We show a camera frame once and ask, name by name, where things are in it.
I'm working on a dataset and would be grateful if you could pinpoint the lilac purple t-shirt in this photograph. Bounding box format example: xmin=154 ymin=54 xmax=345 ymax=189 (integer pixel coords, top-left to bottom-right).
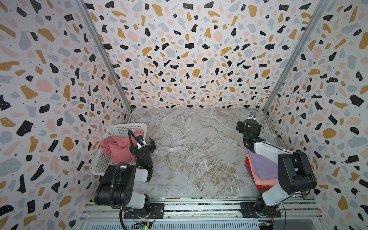
xmin=249 ymin=151 xmax=278 ymax=180

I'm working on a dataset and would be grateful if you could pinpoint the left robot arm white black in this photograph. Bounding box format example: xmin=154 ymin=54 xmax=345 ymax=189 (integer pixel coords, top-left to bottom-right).
xmin=94 ymin=138 xmax=156 ymax=219

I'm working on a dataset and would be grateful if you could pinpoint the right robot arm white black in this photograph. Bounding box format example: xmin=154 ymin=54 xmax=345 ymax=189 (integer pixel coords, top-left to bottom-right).
xmin=236 ymin=117 xmax=317 ymax=218

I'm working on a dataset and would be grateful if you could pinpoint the pink red t-shirt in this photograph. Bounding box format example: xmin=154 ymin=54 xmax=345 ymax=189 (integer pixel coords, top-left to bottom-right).
xmin=101 ymin=137 xmax=136 ymax=164

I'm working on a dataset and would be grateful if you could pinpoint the white plastic laundry basket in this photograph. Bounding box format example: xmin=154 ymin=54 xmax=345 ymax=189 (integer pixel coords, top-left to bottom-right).
xmin=92 ymin=123 xmax=147 ymax=176

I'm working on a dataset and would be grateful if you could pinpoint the folded salmon pink t-shirt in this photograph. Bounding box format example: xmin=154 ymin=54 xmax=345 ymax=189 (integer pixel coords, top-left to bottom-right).
xmin=246 ymin=154 xmax=278 ymax=187

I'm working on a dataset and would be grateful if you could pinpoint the folded red t-shirt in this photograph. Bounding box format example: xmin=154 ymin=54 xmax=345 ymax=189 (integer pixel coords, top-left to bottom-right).
xmin=245 ymin=157 xmax=272 ymax=191

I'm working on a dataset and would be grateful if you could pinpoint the left green circuit board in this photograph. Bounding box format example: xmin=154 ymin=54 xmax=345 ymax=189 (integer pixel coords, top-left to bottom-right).
xmin=132 ymin=221 xmax=153 ymax=230

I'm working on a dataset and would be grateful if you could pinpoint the green circuit board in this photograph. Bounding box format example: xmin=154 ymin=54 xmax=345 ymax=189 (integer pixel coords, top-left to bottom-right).
xmin=257 ymin=220 xmax=274 ymax=230
xmin=132 ymin=221 xmax=153 ymax=230

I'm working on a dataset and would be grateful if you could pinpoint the white perforated vent strip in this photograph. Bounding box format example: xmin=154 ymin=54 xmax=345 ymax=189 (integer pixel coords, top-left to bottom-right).
xmin=83 ymin=220 xmax=259 ymax=230

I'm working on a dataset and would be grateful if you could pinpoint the right green circuit board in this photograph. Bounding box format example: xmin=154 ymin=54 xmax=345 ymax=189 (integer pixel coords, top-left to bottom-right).
xmin=257 ymin=220 xmax=274 ymax=230

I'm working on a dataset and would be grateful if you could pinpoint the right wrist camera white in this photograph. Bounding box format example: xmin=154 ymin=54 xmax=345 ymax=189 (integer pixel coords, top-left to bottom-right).
xmin=248 ymin=112 xmax=256 ymax=120

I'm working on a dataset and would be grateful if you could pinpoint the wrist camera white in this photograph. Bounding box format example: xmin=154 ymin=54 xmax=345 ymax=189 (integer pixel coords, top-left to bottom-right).
xmin=248 ymin=112 xmax=256 ymax=120
xmin=135 ymin=134 xmax=147 ymax=149

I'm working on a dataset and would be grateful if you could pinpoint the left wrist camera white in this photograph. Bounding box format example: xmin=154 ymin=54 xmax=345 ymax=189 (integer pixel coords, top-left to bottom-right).
xmin=135 ymin=134 xmax=147 ymax=149

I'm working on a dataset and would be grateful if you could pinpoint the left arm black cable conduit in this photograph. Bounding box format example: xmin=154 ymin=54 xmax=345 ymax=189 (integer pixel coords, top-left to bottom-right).
xmin=109 ymin=129 xmax=141 ymax=230

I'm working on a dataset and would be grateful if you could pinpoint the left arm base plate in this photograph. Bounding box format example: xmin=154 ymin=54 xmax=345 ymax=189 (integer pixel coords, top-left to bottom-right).
xmin=123 ymin=203 xmax=165 ymax=220

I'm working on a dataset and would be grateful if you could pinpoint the aluminium mounting rail frame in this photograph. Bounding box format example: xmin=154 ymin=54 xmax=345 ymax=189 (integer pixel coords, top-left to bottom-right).
xmin=76 ymin=197 xmax=328 ymax=230

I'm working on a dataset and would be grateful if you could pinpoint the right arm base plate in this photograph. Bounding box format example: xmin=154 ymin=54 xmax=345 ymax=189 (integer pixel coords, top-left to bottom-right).
xmin=240 ymin=201 xmax=281 ymax=218

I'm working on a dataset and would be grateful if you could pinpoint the right corner aluminium post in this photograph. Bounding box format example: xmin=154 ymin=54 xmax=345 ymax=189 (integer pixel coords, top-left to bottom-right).
xmin=263 ymin=0 xmax=328 ymax=113

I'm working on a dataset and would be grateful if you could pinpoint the corner aluminium post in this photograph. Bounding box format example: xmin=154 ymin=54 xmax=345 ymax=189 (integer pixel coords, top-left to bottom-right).
xmin=75 ymin=0 xmax=132 ymax=115
xmin=263 ymin=0 xmax=328 ymax=113

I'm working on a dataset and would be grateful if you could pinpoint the left corner aluminium post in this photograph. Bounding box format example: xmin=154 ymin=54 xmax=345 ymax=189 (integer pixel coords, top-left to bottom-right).
xmin=75 ymin=0 xmax=132 ymax=115

